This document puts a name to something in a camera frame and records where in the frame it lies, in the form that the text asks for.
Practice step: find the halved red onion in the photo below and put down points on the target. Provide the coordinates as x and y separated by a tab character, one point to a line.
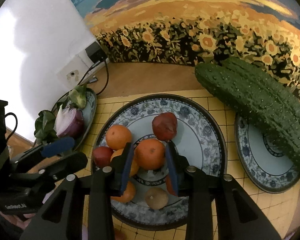
68	122

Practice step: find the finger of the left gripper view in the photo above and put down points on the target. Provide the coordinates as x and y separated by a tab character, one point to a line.
54	171
40	152

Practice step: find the orange tangerine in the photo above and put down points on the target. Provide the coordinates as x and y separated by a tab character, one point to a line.
117	136
150	154
134	166
128	194

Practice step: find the green leafy bok choy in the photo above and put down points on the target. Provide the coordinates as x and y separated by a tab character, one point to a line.
44	124

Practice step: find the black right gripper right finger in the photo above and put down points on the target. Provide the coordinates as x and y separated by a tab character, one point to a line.
238	216

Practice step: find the brown longan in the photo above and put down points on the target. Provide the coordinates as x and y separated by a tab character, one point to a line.
156	198

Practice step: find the white wall socket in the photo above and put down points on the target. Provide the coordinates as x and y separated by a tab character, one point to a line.
71	74

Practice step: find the sunflower field painting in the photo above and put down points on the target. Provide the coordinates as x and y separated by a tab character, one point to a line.
265	33

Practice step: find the large blue white plate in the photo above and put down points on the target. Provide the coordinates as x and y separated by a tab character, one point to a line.
199	139

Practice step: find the green cucumber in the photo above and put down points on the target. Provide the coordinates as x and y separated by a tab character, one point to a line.
258	98

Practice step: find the black power adapter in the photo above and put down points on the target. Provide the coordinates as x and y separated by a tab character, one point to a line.
95	53

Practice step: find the dark plate with vegetables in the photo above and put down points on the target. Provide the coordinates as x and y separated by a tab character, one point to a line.
88	115

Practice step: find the right hand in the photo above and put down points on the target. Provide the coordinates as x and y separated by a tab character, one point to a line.
22	222

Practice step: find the yellow grid mat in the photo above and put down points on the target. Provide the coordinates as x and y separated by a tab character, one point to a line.
278	208

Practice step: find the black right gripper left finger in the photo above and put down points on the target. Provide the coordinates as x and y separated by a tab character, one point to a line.
61	217

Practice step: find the small blue white plate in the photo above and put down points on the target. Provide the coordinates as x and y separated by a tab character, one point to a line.
265	164

